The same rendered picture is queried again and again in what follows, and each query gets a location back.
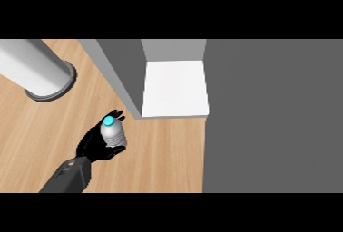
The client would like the grey open cabinet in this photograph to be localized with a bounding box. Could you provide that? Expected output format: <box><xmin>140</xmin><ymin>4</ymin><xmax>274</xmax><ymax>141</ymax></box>
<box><xmin>78</xmin><ymin>39</ymin><xmax>209</xmax><ymax>120</ymax></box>

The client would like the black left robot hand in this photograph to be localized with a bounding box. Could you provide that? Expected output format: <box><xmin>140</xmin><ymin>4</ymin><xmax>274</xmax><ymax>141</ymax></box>
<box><xmin>75</xmin><ymin>109</ymin><xmax>127</xmax><ymax>164</ymax></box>

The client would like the dark grey cabinet door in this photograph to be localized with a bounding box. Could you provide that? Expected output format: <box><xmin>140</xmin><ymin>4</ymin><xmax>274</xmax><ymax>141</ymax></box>
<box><xmin>202</xmin><ymin>39</ymin><xmax>343</xmax><ymax>194</ymax></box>

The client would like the white cylindrical appliance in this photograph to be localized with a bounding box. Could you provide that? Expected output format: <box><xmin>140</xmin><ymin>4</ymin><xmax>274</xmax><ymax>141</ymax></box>
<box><xmin>0</xmin><ymin>39</ymin><xmax>78</xmax><ymax>103</ymax></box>

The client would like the clear water bottle blue cap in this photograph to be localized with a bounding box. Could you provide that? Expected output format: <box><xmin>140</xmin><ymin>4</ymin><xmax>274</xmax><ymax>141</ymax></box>
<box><xmin>98</xmin><ymin>115</ymin><xmax>128</xmax><ymax>149</ymax></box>

